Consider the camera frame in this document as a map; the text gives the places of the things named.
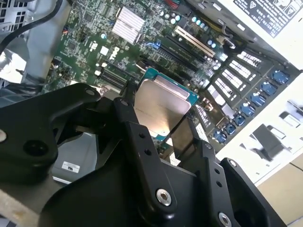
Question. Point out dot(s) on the silver square CPU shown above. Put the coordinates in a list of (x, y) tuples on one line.
[(163, 106)]

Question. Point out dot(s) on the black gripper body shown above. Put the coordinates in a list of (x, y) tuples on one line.
[(106, 201)]

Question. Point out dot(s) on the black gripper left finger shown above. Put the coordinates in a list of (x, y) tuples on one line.
[(28, 132)]

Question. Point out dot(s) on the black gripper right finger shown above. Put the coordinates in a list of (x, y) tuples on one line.
[(243, 194)]

